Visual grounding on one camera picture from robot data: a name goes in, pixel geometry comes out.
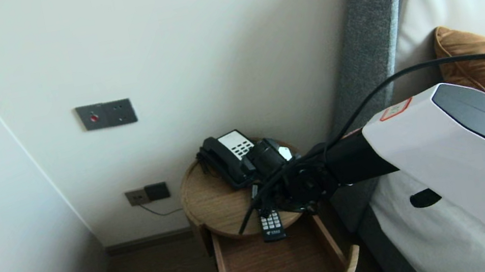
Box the black telephone handset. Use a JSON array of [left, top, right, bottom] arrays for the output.
[[197, 131, 252, 193]]

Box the black remote control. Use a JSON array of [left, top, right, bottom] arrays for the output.
[[257, 206, 287, 244]]

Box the round wooden bedside table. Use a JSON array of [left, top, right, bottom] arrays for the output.
[[198, 206, 364, 272]]

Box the thin black wall wire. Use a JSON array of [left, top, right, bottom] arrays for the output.
[[137, 196, 184, 221]]

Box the beige wall socket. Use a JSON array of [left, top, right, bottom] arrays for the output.
[[125, 187, 151, 208]]

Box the dark grey wall switch panel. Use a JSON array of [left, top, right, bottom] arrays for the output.
[[74, 97, 139, 133]]

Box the grey upholstered headboard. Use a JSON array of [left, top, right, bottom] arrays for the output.
[[296, 0, 485, 272]]

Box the white bed sheet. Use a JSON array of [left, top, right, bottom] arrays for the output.
[[365, 156, 485, 272]]

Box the round wooden side table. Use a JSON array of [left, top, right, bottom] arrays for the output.
[[172, 128, 329, 265]]

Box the brown wooden baseboard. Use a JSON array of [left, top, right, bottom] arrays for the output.
[[104, 226, 194, 258]]

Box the black and white desk telephone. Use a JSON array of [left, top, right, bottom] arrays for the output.
[[193, 126, 264, 196]]

